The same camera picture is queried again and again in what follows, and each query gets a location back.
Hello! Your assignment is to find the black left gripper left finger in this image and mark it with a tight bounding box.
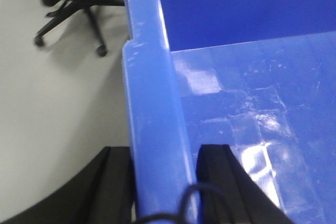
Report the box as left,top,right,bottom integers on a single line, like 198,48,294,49
4,146,135,223

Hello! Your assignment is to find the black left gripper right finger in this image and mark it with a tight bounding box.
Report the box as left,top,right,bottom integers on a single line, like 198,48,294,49
196,145,292,223

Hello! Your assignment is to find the blue plastic bin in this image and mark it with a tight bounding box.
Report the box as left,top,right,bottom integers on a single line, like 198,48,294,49
123,0,335,223

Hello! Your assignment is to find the black thin cable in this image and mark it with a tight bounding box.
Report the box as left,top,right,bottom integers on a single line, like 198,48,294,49
132,184,226,224

